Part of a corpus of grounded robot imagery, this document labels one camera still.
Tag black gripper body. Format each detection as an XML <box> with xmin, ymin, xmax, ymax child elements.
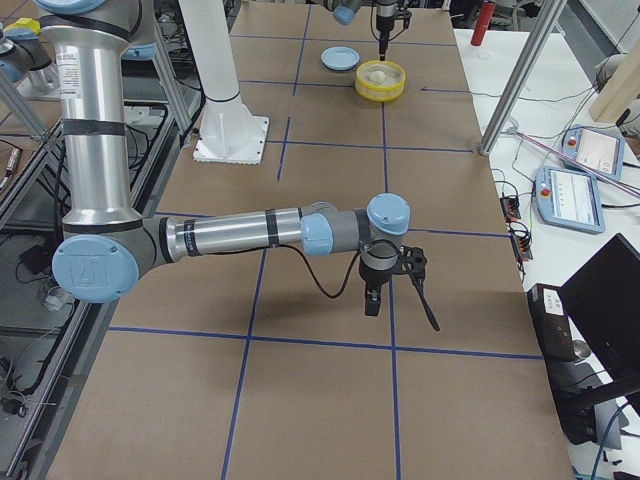
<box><xmin>374</xmin><ymin>0</ymin><xmax>411</xmax><ymax>34</ymax></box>
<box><xmin>359</xmin><ymin>243</ymin><xmax>426</xmax><ymax>295</ymax></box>

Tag white steamed bun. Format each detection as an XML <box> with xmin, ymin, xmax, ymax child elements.
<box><xmin>368</xmin><ymin>70</ymin><xmax>386</xmax><ymax>85</ymax></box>

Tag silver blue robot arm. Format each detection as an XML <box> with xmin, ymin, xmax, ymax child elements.
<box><xmin>317</xmin><ymin>0</ymin><xmax>412</xmax><ymax>61</ymax></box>
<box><xmin>38</xmin><ymin>1</ymin><xmax>426</xmax><ymax>316</ymax></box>

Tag yellow rimmed steamer basket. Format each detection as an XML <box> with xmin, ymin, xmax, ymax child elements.
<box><xmin>355</xmin><ymin>60</ymin><xmax>406</xmax><ymax>102</ymax></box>

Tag light blue plate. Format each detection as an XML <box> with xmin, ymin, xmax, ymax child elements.
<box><xmin>320</xmin><ymin>46</ymin><xmax>360</xmax><ymax>72</ymax></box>

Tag red bottle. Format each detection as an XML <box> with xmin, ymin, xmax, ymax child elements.
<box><xmin>470</xmin><ymin>0</ymin><xmax>496</xmax><ymax>47</ymax></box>

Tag orange connector board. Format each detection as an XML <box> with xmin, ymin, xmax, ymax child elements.
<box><xmin>500</xmin><ymin>196</ymin><xmax>521</xmax><ymax>222</ymax></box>

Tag black computer box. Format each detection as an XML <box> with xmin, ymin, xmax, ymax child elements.
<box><xmin>527</xmin><ymin>284</ymin><xmax>577</xmax><ymax>362</ymax></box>

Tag near teach pendant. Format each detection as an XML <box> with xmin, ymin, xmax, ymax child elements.
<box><xmin>533</xmin><ymin>166</ymin><xmax>606</xmax><ymax>234</ymax></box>

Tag teach pendant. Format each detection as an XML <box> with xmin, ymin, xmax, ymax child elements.
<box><xmin>561</xmin><ymin>125</ymin><xmax>625</xmax><ymax>180</ymax></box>
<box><xmin>533</xmin><ymin>166</ymin><xmax>606</xmax><ymax>234</ymax></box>

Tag black monitor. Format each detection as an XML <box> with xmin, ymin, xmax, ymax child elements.
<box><xmin>559</xmin><ymin>233</ymin><xmax>640</xmax><ymax>379</ymax></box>

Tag far teach pendant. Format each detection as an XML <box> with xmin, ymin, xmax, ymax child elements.
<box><xmin>561</xmin><ymin>125</ymin><xmax>625</xmax><ymax>180</ymax></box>

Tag wooden plank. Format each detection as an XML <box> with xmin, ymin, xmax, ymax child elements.
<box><xmin>589</xmin><ymin>40</ymin><xmax>639</xmax><ymax>123</ymax></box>

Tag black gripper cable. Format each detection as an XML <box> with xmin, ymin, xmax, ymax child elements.
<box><xmin>272</xmin><ymin>238</ymin><xmax>406</xmax><ymax>300</ymax></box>

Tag aluminium frame post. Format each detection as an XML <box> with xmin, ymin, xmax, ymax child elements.
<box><xmin>479</xmin><ymin>0</ymin><xmax>567</xmax><ymax>156</ymax></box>

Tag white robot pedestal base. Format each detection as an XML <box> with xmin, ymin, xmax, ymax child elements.
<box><xmin>179</xmin><ymin>0</ymin><xmax>269</xmax><ymax>165</ymax></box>

